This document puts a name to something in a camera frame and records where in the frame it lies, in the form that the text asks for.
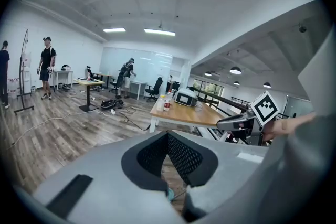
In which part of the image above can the black floor cable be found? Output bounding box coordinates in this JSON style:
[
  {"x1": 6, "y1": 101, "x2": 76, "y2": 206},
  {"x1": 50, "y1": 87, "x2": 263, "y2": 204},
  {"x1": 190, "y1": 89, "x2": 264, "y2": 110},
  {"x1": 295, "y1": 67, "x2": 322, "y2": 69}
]
[{"x1": 115, "y1": 106, "x2": 151, "y2": 132}]

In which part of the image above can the black rack stand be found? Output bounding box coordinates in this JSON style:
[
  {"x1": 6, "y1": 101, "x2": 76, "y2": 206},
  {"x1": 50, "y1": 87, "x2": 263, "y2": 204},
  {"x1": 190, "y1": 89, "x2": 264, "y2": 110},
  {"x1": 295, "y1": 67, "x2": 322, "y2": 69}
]
[{"x1": 14, "y1": 28, "x2": 35, "y2": 116}]

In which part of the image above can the yellow table with black base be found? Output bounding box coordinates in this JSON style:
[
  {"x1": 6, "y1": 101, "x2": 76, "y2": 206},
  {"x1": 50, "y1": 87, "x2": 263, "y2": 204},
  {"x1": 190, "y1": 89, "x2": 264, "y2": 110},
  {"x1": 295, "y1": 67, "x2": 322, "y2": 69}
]
[{"x1": 73, "y1": 78, "x2": 106, "y2": 113}]

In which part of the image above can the red label bottle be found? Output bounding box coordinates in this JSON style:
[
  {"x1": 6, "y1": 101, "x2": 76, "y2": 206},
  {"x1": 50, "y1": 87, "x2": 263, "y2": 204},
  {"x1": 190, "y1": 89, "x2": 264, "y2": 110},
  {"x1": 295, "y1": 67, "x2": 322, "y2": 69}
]
[{"x1": 163, "y1": 90, "x2": 172, "y2": 112}]

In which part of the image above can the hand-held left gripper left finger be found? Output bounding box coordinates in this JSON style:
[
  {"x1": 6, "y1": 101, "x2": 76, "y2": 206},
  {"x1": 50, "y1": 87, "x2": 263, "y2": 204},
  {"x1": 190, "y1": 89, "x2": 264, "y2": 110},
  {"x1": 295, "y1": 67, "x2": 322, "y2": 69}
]
[{"x1": 33, "y1": 130, "x2": 186, "y2": 224}]

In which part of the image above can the white floor cable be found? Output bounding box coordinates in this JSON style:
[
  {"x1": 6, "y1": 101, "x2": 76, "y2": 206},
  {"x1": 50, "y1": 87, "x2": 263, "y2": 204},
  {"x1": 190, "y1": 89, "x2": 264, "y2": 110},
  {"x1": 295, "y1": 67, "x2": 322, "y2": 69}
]
[{"x1": 6, "y1": 110, "x2": 111, "y2": 151}]

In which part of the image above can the pack of water bottles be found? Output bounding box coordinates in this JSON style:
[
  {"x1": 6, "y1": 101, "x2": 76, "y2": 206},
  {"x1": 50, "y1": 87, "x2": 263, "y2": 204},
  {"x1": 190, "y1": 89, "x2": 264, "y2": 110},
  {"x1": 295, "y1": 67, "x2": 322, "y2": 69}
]
[{"x1": 7, "y1": 77, "x2": 22, "y2": 99}]

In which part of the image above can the wooden table with white legs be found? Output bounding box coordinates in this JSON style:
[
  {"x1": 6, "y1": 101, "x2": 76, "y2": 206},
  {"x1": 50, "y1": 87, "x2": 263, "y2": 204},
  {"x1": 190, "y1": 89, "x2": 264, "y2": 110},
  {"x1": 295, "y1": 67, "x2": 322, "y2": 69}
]
[{"x1": 149, "y1": 100, "x2": 227, "y2": 135}]

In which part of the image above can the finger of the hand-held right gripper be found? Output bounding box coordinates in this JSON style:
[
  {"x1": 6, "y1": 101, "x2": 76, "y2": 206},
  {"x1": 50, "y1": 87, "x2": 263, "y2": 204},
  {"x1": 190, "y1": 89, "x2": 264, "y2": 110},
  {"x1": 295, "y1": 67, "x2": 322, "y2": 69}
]
[{"x1": 216, "y1": 113, "x2": 254, "y2": 131}]

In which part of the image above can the round wooden table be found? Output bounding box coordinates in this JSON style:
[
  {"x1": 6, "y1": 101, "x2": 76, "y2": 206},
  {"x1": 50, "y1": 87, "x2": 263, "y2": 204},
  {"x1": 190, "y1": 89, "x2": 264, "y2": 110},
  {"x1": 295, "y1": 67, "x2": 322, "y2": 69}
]
[{"x1": 95, "y1": 72, "x2": 114, "y2": 85}]

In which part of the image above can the person's right hand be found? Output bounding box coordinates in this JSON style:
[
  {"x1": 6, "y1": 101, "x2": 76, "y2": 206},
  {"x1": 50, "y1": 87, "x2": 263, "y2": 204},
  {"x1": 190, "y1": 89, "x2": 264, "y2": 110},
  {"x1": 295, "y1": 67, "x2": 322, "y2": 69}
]
[{"x1": 262, "y1": 112, "x2": 317, "y2": 142}]

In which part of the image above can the white grey device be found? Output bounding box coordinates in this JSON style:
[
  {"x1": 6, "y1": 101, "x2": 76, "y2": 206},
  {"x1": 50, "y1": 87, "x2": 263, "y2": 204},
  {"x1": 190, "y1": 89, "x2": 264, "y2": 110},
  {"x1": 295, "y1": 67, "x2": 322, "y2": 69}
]
[{"x1": 174, "y1": 88, "x2": 198, "y2": 108}]

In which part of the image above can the small white table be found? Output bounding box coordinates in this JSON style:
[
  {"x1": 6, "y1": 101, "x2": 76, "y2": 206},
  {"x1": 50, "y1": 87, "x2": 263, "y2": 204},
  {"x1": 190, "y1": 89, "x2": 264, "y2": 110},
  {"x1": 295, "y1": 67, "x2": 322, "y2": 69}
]
[{"x1": 52, "y1": 69, "x2": 75, "y2": 91}]

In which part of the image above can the black railing with wooden handrail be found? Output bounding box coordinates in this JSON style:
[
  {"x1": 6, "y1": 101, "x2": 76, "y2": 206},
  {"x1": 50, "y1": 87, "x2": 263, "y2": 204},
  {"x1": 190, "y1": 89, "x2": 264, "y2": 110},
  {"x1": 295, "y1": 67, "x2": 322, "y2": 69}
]
[{"x1": 194, "y1": 86, "x2": 297, "y2": 145}]

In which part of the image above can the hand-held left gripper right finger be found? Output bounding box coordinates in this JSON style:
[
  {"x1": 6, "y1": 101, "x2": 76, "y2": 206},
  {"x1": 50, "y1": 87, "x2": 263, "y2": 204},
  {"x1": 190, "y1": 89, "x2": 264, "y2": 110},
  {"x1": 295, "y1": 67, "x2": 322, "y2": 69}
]
[{"x1": 167, "y1": 130, "x2": 269, "y2": 221}]

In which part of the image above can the black cable pile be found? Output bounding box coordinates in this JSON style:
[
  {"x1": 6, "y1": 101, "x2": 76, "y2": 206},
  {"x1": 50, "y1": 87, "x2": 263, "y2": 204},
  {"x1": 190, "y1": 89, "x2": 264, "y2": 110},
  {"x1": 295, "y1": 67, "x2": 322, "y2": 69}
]
[{"x1": 100, "y1": 98, "x2": 125, "y2": 111}]

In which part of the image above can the white desk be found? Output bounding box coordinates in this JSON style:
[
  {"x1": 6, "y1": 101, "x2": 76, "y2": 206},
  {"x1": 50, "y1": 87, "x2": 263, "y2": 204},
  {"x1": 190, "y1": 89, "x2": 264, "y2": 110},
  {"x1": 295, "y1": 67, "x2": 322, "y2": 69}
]
[{"x1": 129, "y1": 79, "x2": 149, "y2": 101}]

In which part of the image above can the yellow cap jar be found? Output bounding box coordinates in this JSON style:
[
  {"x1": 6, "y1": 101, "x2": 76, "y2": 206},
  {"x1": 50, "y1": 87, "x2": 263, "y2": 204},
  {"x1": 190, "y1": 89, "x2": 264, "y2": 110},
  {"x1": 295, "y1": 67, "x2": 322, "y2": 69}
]
[{"x1": 156, "y1": 94, "x2": 166, "y2": 112}]

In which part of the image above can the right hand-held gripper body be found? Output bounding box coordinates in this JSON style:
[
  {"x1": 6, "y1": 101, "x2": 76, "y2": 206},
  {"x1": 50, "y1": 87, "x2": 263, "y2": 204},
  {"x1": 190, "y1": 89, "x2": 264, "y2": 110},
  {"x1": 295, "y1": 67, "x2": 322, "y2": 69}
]
[{"x1": 246, "y1": 90, "x2": 280, "y2": 146}]

